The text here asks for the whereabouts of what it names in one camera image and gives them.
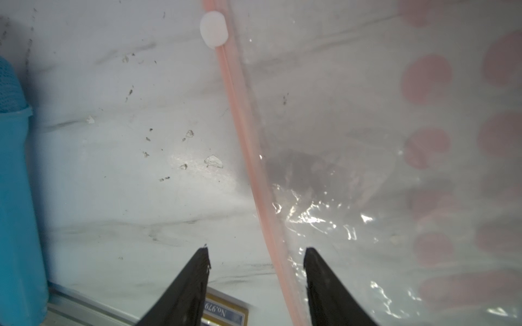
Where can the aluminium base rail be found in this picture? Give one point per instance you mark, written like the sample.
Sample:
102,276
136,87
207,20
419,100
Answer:
69,307

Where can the light blue toy microphone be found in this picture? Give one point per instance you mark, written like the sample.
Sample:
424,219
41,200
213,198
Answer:
24,287

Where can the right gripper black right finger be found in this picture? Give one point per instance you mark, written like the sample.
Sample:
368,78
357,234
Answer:
330,303

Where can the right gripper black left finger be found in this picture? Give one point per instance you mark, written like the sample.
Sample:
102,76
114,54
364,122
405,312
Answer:
182,304

